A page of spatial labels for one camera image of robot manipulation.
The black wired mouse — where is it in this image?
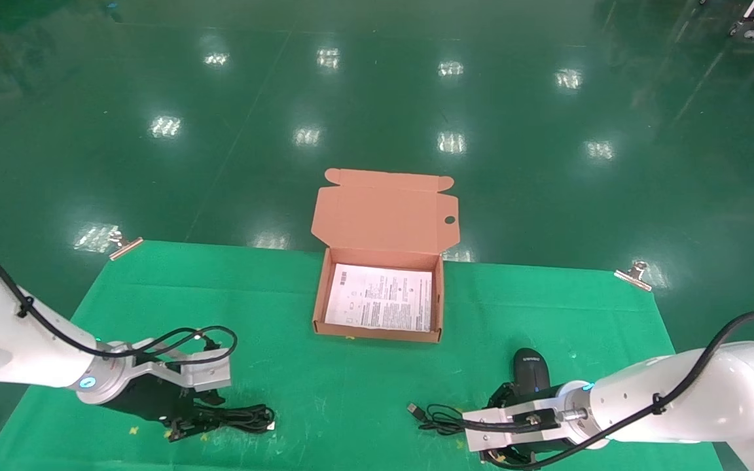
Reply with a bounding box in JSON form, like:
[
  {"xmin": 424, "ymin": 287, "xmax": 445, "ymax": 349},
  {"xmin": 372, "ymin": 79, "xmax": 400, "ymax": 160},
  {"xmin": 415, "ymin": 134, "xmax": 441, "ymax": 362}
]
[{"xmin": 406, "ymin": 348, "xmax": 552, "ymax": 436}]

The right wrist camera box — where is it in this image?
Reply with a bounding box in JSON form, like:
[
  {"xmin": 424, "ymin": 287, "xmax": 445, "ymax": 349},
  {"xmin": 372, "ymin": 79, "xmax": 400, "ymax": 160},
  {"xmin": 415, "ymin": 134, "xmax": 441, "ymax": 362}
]
[{"xmin": 462, "ymin": 387, "xmax": 571, "ymax": 452}]

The white printed instruction sheet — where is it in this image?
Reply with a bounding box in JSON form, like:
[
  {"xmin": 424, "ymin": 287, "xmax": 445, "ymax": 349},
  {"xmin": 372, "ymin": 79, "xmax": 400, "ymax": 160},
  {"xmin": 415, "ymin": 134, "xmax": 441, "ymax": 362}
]
[{"xmin": 325, "ymin": 263, "xmax": 433, "ymax": 333}]

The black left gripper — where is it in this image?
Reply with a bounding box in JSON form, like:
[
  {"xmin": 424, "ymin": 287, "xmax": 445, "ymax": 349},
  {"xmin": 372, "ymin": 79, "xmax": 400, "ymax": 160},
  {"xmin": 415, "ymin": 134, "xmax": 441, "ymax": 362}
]
[{"xmin": 102, "ymin": 375, "xmax": 227, "ymax": 442}]

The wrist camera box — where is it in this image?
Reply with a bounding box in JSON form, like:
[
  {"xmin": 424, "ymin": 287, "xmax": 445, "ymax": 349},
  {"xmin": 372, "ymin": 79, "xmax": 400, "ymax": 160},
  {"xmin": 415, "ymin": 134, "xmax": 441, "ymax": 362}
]
[
  {"xmin": 462, "ymin": 387, "xmax": 571, "ymax": 452},
  {"xmin": 135, "ymin": 337, "xmax": 232, "ymax": 393}
]

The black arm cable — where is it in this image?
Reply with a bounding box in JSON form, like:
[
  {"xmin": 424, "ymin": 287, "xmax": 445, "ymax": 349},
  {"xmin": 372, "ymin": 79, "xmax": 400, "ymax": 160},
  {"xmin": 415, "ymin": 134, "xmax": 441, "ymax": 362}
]
[
  {"xmin": 0, "ymin": 246, "xmax": 239, "ymax": 367},
  {"xmin": 462, "ymin": 311, "xmax": 754, "ymax": 469}
]

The green table cloth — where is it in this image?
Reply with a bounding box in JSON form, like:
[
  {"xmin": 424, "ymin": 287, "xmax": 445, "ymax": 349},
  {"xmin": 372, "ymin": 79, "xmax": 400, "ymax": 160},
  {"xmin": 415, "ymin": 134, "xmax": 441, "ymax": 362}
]
[{"xmin": 0, "ymin": 240, "xmax": 725, "ymax": 471}]

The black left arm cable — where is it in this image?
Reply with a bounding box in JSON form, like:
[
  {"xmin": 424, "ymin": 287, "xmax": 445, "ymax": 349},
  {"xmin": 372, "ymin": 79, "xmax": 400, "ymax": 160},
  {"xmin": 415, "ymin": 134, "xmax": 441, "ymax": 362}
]
[{"xmin": 0, "ymin": 246, "xmax": 239, "ymax": 367}]

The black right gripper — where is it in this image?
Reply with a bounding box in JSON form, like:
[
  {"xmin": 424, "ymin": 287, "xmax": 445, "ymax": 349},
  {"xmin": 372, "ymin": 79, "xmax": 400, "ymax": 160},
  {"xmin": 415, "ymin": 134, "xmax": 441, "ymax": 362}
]
[{"xmin": 478, "ymin": 381, "xmax": 578, "ymax": 468}]

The black data cable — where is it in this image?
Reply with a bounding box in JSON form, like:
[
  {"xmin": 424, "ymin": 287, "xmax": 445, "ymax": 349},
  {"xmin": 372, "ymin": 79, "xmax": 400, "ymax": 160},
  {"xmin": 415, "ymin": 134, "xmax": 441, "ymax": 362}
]
[{"xmin": 184, "ymin": 404, "xmax": 278, "ymax": 436}]

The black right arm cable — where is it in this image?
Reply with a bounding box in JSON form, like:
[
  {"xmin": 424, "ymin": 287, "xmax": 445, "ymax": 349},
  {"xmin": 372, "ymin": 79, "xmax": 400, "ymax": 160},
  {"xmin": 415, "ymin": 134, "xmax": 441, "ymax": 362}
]
[{"xmin": 462, "ymin": 311, "xmax": 754, "ymax": 469}]

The metal binder clip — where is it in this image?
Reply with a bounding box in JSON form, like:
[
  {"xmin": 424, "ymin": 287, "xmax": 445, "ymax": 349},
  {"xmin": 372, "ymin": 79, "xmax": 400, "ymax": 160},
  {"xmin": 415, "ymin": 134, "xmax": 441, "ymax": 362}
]
[
  {"xmin": 614, "ymin": 260, "xmax": 654, "ymax": 292},
  {"xmin": 107, "ymin": 229, "xmax": 144, "ymax": 261}
]

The brown cardboard box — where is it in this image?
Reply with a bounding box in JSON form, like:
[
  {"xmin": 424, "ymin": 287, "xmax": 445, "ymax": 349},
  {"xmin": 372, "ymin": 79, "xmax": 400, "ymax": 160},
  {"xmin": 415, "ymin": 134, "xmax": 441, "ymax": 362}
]
[{"xmin": 310, "ymin": 167, "xmax": 461, "ymax": 345}]

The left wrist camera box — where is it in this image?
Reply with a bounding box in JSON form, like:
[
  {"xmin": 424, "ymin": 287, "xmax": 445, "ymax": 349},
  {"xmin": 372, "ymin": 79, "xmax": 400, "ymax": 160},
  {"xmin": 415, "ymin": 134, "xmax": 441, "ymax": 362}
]
[{"xmin": 135, "ymin": 337, "xmax": 232, "ymax": 393}]

